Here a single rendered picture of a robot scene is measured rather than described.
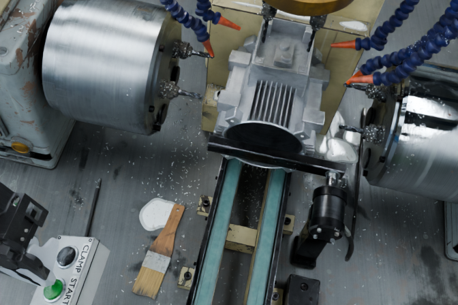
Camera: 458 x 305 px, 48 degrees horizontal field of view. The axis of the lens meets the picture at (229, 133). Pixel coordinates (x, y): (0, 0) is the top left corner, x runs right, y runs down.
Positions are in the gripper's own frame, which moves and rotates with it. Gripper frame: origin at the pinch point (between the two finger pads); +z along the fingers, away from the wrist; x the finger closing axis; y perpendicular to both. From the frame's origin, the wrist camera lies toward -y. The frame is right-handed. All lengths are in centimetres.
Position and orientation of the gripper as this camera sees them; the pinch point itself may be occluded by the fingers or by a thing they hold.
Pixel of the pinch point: (45, 284)
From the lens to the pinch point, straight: 79.2
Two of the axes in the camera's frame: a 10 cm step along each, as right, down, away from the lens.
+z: 3.2, 5.7, 7.6
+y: 2.0, -8.2, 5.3
